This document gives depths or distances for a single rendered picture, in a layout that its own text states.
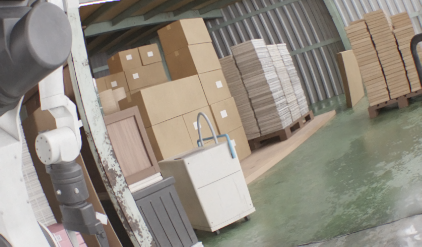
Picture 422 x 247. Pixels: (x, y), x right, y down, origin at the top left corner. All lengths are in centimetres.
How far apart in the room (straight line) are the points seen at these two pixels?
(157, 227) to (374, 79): 316
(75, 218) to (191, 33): 426
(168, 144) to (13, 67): 374
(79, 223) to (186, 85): 387
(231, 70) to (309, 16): 440
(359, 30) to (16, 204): 419
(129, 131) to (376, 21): 318
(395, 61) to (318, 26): 517
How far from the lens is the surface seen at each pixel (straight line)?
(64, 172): 83
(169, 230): 212
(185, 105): 455
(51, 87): 83
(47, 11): 56
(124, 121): 207
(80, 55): 188
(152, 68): 645
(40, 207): 207
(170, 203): 215
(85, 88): 185
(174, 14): 913
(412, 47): 177
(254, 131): 543
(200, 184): 248
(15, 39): 54
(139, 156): 208
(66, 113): 87
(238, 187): 260
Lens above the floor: 77
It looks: 1 degrees down
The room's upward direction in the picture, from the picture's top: 19 degrees counter-clockwise
